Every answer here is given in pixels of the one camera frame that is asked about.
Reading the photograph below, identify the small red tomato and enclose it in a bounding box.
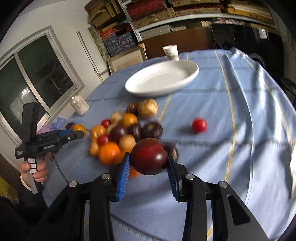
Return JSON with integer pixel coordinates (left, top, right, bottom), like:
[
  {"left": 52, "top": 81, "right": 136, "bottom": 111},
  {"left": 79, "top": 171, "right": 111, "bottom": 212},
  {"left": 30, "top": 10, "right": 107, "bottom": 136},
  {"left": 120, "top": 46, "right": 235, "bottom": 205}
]
[{"left": 192, "top": 118, "right": 208, "bottom": 133}]

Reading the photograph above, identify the framed picture leaning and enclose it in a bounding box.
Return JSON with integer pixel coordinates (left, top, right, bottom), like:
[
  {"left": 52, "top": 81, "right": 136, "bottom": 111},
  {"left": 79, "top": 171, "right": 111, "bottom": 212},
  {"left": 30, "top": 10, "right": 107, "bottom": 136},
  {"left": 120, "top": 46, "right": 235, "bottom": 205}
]
[{"left": 108, "top": 43, "right": 147, "bottom": 74}]

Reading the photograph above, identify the tan yellow apple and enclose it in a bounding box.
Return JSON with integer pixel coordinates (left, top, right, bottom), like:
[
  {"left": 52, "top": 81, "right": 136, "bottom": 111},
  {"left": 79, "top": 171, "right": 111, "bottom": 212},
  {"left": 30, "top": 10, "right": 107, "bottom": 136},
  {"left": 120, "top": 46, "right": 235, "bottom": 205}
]
[{"left": 137, "top": 98, "right": 158, "bottom": 118}]

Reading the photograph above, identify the light blue checked tablecloth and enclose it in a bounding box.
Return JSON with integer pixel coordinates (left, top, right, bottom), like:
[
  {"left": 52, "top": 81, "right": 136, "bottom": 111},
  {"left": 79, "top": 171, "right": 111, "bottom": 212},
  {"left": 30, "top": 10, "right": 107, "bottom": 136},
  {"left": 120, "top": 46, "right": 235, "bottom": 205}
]
[{"left": 43, "top": 49, "right": 295, "bottom": 240}]

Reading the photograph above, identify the window with metal frame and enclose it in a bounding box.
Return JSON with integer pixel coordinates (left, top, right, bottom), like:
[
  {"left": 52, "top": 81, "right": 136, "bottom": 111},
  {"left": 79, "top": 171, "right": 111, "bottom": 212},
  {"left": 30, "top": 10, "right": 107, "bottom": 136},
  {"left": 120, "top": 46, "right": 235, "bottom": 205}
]
[{"left": 1, "top": 26, "right": 85, "bottom": 145}]

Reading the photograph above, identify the person's left hand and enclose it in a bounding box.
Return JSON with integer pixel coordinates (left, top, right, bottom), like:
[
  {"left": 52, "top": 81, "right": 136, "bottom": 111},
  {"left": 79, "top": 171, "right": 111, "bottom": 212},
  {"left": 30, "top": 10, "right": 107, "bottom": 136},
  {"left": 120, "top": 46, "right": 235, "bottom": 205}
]
[{"left": 21, "top": 159, "right": 48, "bottom": 187}]

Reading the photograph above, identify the large orange mandarin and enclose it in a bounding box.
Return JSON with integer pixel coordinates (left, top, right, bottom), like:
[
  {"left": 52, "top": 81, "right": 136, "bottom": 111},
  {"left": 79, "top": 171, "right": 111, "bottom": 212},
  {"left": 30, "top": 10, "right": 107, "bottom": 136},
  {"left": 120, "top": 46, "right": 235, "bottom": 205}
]
[{"left": 98, "top": 142, "right": 121, "bottom": 166}]

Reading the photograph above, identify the large dark red apple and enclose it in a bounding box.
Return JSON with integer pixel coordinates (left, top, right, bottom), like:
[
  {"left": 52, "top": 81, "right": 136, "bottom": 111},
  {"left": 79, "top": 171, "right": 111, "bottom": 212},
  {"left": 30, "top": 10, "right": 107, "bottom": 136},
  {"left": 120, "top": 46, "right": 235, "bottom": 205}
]
[{"left": 129, "top": 138, "right": 168, "bottom": 175}]

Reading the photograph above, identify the white paper cup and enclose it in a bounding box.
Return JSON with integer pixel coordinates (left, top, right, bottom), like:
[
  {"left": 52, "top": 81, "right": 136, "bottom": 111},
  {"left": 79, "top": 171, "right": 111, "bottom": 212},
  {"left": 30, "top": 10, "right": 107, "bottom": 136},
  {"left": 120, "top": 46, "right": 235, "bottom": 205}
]
[{"left": 163, "top": 45, "right": 179, "bottom": 61}]

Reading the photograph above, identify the white beverage can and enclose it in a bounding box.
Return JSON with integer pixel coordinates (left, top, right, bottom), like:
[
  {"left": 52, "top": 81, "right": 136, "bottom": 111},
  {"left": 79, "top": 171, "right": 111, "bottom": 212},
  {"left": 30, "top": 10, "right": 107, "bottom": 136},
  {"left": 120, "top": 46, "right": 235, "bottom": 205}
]
[{"left": 70, "top": 95, "right": 89, "bottom": 116}]

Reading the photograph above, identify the dark purple plum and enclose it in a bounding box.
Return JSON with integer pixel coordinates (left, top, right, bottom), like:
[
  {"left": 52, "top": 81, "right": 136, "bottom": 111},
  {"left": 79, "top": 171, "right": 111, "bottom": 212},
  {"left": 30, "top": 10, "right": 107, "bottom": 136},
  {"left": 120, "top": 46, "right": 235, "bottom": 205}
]
[{"left": 109, "top": 125, "right": 128, "bottom": 143}]

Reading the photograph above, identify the orange round fruit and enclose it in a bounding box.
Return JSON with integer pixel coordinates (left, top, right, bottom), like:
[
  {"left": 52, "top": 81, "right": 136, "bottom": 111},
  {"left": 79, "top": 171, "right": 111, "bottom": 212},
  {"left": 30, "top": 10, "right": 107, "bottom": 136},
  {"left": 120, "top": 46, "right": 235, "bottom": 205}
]
[{"left": 121, "top": 113, "right": 138, "bottom": 128}]

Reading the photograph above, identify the white oval plate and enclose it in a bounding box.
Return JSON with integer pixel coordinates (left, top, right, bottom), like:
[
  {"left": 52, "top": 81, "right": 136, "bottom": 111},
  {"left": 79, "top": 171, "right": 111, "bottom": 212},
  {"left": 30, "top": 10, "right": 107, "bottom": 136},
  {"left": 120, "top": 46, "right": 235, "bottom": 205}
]
[{"left": 125, "top": 60, "right": 200, "bottom": 98}]

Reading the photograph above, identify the shelf with stacked boxes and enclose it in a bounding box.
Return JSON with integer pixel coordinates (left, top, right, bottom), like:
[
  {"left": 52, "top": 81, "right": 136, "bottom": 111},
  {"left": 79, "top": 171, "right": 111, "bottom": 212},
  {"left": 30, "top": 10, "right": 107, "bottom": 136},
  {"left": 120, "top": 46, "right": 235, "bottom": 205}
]
[{"left": 84, "top": 1, "right": 274, "bottom": 42}]

